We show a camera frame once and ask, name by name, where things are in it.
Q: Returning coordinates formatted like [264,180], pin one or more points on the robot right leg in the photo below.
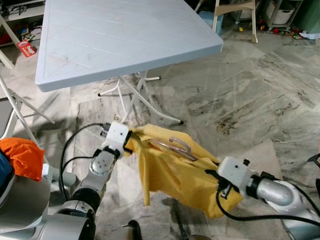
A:
[201,237]

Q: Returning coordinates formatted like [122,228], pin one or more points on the red snack packet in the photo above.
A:
[26,48]

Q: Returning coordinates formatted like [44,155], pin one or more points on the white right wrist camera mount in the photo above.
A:
[235,172]

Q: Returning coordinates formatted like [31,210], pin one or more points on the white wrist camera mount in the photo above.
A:
[116,137]
[235,172]

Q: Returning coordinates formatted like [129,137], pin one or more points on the light blue plastic box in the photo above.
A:
[210,22]

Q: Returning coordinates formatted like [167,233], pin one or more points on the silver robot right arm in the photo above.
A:
[275,192]

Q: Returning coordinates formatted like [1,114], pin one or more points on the beige plastic chair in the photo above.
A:
[235,7]

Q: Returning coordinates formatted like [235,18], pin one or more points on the yellow shirt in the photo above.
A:
[170,175]

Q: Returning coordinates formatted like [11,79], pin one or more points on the pink plastic clothes hanger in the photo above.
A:
[186,145]

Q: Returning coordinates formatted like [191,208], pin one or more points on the orange cloth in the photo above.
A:
[22,157]

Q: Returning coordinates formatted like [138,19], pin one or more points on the white paper sheet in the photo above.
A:
[311,35]

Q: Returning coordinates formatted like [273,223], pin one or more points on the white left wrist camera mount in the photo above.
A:
[116,137]

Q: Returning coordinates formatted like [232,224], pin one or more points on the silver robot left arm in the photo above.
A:
[102,162]

